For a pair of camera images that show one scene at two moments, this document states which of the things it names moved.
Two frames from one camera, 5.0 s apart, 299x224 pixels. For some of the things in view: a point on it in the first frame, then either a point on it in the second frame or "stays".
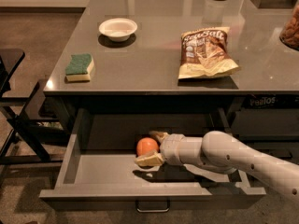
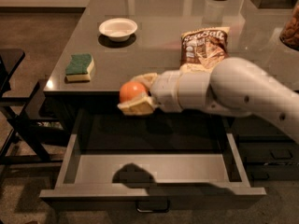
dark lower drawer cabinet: x=267 y=122 stays
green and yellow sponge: x=79 y=68 stays
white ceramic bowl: x=118 y=29 stays
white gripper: x=171 y=148 to x=165 y=90
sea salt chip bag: x=206 y=53 stays
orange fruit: x=147 y=146 to x=131 y=91
